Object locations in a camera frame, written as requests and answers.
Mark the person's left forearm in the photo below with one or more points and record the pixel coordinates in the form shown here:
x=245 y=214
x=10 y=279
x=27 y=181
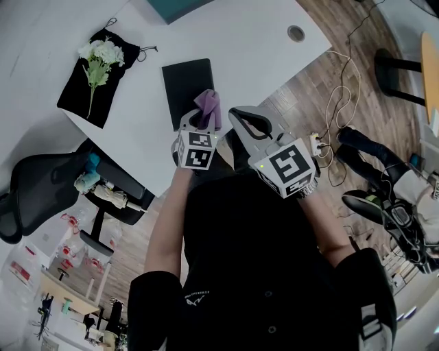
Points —
x=164 y=223

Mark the beige folded umbrella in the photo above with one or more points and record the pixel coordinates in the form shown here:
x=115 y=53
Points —
x=113 y=199

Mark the person's dark trousers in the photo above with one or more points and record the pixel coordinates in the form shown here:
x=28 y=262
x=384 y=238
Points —
x=233 y=154

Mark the white cardboard box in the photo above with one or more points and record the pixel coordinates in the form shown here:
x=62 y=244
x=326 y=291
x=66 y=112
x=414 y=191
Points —
x=48 y=236

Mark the person's right forearm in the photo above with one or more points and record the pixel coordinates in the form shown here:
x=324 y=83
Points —
x=326 y=236

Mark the dark teal box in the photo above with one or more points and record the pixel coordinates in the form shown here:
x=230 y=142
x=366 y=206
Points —
x=178 y=8

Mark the black office chair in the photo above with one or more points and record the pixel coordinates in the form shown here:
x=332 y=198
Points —
x=41 y=192

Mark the purple cloth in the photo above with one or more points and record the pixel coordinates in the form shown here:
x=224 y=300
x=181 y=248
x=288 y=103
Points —
x=209 y=103

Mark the light wooden side table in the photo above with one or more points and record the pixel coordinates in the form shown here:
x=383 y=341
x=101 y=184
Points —
x=68 y=298

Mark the clear plastic bag red print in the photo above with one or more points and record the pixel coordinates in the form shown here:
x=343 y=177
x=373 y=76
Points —
x=75 y=247

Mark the black notebook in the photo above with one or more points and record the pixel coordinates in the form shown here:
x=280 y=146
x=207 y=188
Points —
x=185 y=85

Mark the silver wristwatch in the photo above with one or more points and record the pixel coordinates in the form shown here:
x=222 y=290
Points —
x=307 y=191

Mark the white power strip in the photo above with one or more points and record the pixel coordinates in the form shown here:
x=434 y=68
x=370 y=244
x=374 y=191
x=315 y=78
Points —
x=316 y=144

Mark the round desk grommet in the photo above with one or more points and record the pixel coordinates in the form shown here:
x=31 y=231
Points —
x=296 y=33

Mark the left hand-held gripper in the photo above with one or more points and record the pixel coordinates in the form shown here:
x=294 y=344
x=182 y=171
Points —
x=195 y=151

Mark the teal plush toy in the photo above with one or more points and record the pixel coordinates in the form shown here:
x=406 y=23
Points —
x=91 y=168

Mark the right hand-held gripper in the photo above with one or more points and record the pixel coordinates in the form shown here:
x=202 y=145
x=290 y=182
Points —
x=288 y=168

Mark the round wooden table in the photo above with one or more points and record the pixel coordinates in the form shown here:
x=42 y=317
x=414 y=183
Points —
x=430 y=75

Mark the person's black shirt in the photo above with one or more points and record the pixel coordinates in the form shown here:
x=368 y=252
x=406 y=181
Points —
x=257 y=274

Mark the white artificial flower bouquet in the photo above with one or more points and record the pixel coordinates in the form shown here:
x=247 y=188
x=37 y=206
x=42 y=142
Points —
x=101 y=53

